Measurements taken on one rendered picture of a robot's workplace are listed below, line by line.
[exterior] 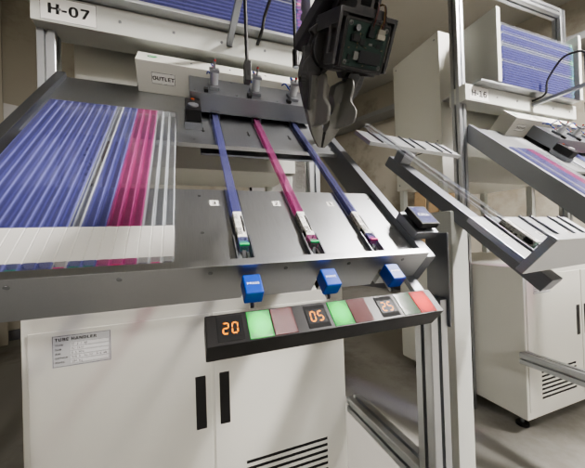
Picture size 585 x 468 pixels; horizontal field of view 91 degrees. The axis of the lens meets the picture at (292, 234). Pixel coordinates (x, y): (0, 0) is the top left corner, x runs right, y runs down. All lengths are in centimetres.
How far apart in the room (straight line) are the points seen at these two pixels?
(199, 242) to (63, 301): 16
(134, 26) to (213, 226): 71
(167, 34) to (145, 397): 93
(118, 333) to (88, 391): 12
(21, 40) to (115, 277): 336
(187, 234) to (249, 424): 54
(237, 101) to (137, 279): 57
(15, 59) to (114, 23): 257
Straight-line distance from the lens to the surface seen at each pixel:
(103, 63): 118
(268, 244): 44
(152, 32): 103
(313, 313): 39
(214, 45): 104
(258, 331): 36
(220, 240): 43
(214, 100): 82
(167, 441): 82
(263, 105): 84
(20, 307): 44
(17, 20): 373
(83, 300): 42
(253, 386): 79
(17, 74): 353
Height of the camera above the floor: 76
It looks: level
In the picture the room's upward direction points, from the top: 2 degrees counter-clockwise
